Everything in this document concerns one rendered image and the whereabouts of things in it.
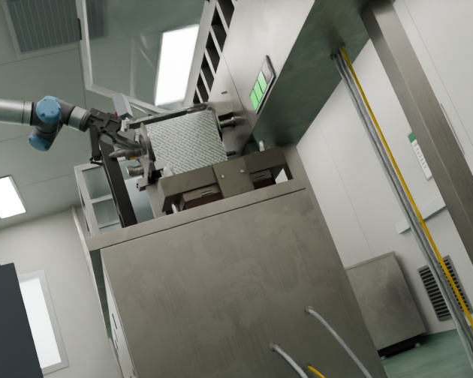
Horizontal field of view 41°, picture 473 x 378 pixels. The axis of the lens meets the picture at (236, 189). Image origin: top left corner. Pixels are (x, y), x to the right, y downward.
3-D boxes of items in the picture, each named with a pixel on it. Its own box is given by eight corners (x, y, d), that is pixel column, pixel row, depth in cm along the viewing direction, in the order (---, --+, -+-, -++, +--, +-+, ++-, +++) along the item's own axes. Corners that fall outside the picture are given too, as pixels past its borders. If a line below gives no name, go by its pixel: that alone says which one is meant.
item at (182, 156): (169, 198, 206) (152, 148, 211) (235, 179, 213) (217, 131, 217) (169, 197, 206) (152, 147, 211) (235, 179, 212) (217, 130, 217)
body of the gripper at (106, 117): (123, 118, 213) (90, 104, 213) (112, 139, 210) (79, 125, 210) (123, 127, 221) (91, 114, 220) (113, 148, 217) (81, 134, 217)
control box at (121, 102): (120, 122, 282) (114, 103, 285) (134, 117, 282) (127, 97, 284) (114, 118, 276) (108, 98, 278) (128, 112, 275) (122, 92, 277)
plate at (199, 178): (161, 212, 200) (155, 195, 202) (275, 179, 211) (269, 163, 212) (164, 196, 185) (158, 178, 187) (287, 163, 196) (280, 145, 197)
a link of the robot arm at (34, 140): (27, 131, 200) (43, 105, 205) (25, 145, 210) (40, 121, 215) (49, 142, 201) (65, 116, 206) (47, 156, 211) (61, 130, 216)
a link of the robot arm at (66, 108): (37, 120, 215) (49, 101, 219) (67, 133, 216) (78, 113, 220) (35, 108, 208) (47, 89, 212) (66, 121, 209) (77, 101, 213)
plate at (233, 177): (223, 200, 188) (211, 167, 191) (254, 191, 191) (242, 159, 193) (224, 198, 186) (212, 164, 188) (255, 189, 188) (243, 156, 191)
